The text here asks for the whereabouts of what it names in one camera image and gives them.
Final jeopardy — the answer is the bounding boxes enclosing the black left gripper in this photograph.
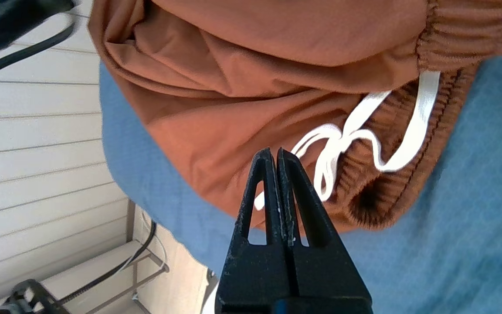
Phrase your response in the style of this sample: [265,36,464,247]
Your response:
[0,0,77,66]

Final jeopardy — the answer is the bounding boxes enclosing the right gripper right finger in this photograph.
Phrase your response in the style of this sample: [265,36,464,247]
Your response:
[277,146,371,297]

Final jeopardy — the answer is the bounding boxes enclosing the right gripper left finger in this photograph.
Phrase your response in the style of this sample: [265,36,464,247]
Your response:
[218,147,293,297]

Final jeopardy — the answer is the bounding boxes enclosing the brown shorts with white print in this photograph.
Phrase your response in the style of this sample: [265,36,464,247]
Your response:
[88,0,502,234]

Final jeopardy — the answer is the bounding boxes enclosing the blue bed cover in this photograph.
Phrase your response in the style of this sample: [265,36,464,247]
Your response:
[98,48,502,314]

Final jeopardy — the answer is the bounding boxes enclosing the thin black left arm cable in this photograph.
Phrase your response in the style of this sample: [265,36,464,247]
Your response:
[0,22,78,83]

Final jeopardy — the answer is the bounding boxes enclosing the grey metal frame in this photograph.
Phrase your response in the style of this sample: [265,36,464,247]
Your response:
[83,251,170,314]

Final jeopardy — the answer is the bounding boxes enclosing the thin black power cable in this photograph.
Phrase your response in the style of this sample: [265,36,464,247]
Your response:
[57,222,157,305]

